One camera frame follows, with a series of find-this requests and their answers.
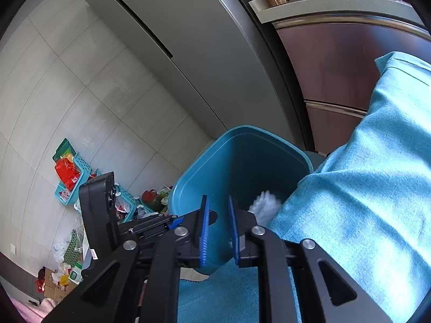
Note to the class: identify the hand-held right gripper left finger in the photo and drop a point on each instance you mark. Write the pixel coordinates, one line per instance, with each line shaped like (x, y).
(204, 232)

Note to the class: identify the cardboard box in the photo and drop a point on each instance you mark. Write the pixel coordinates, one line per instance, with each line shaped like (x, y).
(55, 287)

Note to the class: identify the teal plastic basket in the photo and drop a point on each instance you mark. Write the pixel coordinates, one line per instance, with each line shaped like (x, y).
(129, 197)
(79, 161)
(72, 197)

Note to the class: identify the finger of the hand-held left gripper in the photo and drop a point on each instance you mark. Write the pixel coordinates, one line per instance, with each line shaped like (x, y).
(151, 223)

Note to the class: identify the white wall outlet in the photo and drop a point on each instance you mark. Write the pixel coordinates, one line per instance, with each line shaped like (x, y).
(12, 249)

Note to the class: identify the blue plastic trash bin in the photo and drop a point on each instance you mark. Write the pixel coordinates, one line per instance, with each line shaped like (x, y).
(242, 161)

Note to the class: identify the teal tablecloth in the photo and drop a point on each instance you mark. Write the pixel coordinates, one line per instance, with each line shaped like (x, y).
(353, 208)

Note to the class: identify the white plastic bag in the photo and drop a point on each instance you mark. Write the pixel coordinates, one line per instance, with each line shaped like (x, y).
(60, 250)

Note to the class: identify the green patterned packet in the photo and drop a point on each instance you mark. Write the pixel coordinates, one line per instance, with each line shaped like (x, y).
(72, 245)

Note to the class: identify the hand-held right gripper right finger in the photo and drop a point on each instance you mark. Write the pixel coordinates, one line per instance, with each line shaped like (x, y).
(233, 232)

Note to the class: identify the grey refrigerator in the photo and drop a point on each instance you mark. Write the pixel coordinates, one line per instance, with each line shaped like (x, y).
(202, 57)

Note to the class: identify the pale stone countertop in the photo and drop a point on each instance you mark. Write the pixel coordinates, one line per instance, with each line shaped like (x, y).
(303, 6)

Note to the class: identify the red plastic bag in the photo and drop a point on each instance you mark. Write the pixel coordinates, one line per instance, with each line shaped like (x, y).
(67, 173)

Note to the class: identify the white tissue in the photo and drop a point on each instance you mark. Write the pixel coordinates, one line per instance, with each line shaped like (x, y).
(266, 205)

